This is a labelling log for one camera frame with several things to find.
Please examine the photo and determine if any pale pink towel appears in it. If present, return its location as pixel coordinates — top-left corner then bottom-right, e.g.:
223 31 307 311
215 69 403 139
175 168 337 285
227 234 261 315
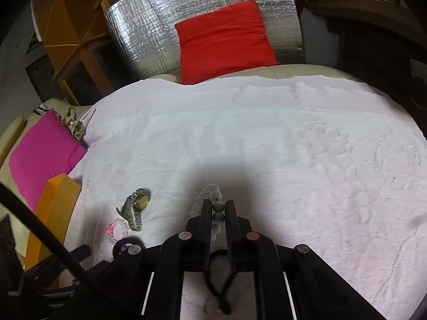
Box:
65 76 426 319

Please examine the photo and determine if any magenta pillow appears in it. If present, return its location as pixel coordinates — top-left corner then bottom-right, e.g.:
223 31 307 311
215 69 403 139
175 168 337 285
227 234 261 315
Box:
9 110 87 211

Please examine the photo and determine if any wooden cabinet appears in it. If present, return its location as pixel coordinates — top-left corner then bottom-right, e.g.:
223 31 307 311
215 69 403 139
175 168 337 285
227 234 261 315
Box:
32 0 114 106

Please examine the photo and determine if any thin black hair tie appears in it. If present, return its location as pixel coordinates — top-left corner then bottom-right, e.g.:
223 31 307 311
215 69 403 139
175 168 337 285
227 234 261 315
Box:
203 251 240 316

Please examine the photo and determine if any orange cardboard box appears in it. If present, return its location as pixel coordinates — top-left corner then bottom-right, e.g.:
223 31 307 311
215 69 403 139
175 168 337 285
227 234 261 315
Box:
25 174 81 271

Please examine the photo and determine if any red pillow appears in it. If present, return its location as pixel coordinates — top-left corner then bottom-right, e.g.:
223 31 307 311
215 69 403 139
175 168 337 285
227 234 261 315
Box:
175 0 277 85

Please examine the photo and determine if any white pearl bracelet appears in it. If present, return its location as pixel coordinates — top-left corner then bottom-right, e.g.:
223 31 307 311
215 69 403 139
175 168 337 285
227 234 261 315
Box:
189 183 225 236

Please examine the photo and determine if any thick black hair scrunchie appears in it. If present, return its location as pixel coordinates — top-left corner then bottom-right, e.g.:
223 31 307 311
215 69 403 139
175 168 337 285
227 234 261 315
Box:
112 236 145 259

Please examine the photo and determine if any pink crystal bead bracelet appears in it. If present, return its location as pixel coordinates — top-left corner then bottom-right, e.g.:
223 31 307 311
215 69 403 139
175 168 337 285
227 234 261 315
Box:
106 217 131 246

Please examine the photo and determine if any metal wristwatch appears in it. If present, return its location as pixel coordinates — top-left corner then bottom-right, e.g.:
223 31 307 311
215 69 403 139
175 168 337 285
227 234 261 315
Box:
116 188 151 232

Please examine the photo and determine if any patterned fabric pouch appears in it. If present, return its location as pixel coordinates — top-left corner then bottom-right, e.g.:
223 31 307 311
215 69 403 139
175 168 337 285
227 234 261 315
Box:
62 107 85 141

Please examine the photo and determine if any silver insulation foil sheet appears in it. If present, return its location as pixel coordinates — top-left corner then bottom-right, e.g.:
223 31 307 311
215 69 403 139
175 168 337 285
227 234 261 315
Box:
103 0 306 81

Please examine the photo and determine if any black cable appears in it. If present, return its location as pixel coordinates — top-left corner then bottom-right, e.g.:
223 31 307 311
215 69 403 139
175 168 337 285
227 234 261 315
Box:
0 182 91 284

